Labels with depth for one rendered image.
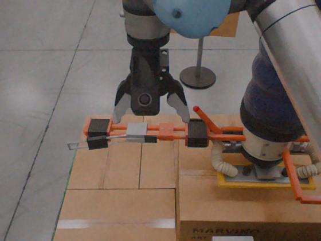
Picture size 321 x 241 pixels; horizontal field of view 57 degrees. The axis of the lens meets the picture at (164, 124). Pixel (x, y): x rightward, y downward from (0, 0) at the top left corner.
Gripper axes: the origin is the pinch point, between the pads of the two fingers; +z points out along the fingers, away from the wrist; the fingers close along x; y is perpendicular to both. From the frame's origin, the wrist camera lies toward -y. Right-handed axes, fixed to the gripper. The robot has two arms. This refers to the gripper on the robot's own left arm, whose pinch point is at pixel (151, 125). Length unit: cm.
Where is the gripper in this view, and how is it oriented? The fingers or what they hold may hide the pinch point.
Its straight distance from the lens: 61.5
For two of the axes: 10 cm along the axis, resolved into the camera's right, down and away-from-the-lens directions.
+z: 0.0, 7.1, 7.1
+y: -0.1, -7.1, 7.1
